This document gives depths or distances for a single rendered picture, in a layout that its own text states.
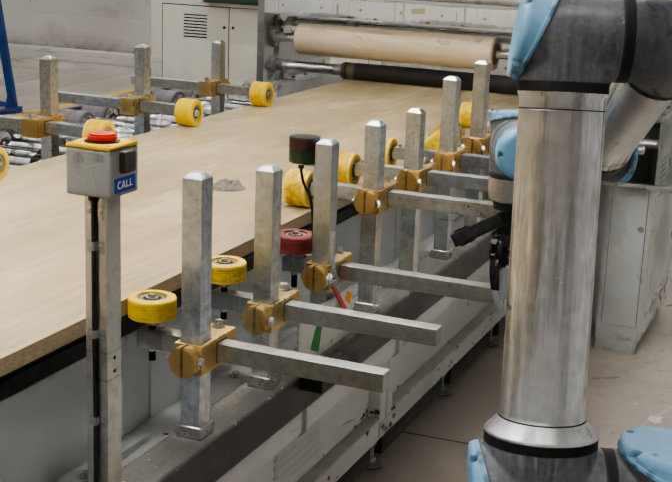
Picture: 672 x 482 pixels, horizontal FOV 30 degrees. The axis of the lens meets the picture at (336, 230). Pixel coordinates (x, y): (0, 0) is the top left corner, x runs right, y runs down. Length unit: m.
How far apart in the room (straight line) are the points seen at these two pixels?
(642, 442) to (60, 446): 0.94
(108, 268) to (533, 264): 0.57
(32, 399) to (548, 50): 0.97
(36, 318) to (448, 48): 2.95
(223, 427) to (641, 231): 2.76
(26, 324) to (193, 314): 0.25
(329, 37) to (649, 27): 3.34
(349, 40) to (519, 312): 3.29
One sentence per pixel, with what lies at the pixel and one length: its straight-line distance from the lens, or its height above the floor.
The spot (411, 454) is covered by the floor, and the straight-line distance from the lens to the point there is 3.74.
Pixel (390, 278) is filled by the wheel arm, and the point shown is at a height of 0.85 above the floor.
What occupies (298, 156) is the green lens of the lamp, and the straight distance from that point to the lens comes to 2.38.
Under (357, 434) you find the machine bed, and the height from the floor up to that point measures 0.17.
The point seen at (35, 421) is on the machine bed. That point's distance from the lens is 2.04.
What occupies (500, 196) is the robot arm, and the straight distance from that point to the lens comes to 2.28.
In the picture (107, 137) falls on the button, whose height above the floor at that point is 1.23.
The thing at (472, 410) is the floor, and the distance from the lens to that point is 4.08.
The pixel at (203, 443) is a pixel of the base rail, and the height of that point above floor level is 0.70.
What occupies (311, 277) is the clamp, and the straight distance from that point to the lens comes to 2.40.
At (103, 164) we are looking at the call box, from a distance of 1.67.
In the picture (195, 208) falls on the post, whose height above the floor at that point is 1.08.
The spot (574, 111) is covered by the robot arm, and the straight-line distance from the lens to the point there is 1.59.
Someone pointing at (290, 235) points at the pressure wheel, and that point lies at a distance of 2.49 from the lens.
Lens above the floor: 1.53
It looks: 14 degrees down
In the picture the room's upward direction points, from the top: 2 degrees clockwise
